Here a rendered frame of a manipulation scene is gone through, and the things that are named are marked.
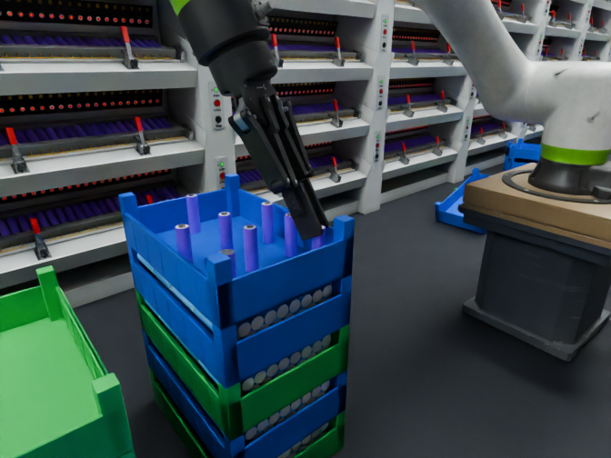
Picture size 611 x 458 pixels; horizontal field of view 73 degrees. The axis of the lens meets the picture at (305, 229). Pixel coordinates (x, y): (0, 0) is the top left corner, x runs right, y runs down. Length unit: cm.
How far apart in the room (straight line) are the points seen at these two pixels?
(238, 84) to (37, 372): 41
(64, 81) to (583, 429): 120
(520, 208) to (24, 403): 86
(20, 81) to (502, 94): 100
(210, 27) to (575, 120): 72
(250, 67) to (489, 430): 69
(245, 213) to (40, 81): 53
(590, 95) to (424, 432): 69
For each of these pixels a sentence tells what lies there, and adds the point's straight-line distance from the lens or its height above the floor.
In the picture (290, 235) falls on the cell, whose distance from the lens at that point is 58.
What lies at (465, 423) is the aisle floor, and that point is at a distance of 84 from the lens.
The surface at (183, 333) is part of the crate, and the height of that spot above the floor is 26.
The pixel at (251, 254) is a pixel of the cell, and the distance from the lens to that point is 54.
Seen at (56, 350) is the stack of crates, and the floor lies 24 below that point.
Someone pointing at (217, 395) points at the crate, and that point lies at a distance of 54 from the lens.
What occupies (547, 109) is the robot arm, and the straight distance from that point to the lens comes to 101.
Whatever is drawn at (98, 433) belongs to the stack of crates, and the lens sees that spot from 45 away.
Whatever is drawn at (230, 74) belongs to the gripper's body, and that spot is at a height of 57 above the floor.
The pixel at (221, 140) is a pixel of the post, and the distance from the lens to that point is 121.
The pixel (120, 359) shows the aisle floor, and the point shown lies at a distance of 100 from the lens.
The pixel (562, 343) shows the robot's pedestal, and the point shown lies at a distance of 108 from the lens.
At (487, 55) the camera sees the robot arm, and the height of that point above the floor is 59.
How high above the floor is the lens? 59
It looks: 22 degrees down
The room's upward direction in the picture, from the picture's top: straight up
